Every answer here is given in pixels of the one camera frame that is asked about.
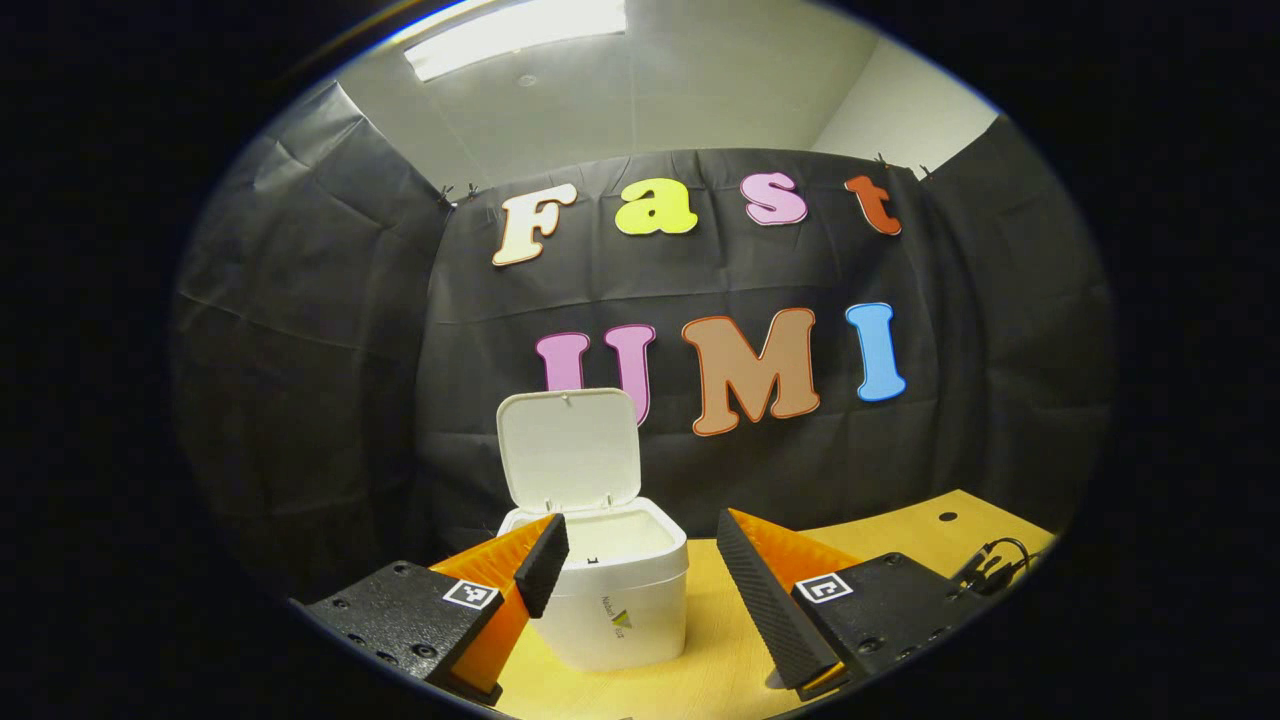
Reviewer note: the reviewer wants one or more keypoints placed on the ceiling light panel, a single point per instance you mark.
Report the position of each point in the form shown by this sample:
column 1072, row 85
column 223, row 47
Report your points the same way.
column 510, row 35

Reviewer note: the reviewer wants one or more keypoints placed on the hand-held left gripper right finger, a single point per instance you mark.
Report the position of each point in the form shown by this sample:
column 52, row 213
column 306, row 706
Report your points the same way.
column 765, row 600

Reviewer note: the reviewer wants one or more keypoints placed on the black backdrop cloth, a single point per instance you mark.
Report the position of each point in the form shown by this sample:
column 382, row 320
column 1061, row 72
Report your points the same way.
column 700, row 270

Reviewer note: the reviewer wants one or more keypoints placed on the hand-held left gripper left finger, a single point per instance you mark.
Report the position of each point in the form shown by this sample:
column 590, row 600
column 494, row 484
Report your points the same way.
column 545, row 565

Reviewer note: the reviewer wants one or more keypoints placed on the wooden desktop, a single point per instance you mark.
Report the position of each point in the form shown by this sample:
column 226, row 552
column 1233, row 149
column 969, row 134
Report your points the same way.
column 720, row 640

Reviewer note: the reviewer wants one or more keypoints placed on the white desktop garbage bin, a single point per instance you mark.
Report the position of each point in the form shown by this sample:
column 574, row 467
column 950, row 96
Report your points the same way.
column 620, row 610

